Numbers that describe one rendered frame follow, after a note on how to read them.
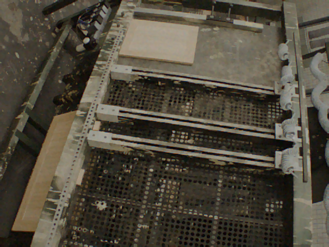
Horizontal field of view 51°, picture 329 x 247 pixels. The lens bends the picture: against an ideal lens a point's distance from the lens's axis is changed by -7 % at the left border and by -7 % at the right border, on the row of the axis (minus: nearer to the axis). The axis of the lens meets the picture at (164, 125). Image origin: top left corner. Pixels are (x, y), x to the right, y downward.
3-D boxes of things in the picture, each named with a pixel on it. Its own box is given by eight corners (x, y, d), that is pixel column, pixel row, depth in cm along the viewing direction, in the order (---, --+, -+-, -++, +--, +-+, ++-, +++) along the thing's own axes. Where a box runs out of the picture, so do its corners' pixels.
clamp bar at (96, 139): (93, 133, 203) (86, 107, 183) (302, 165, 193) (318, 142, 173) (87, 149, 197) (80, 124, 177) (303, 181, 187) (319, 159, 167)
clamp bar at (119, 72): (114, 69, 231) (111, 42, 211) (299, 96, 221) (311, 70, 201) (110, 81, 225) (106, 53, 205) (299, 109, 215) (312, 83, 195)
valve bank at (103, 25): (86, 1, 264) (110, -10, 253) (96, 14, 274) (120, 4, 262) (63, 45, 236) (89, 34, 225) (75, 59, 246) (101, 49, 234)
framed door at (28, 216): (56, 117, 265) (54, 116, 263) (113, 103, 238) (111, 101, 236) (13, 231, 214) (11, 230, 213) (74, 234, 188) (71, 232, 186)
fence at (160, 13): (135, 11, 265) (135, 7, 262) (261, 28, 257) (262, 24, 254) (134, 15, 263) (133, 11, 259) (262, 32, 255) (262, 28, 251)
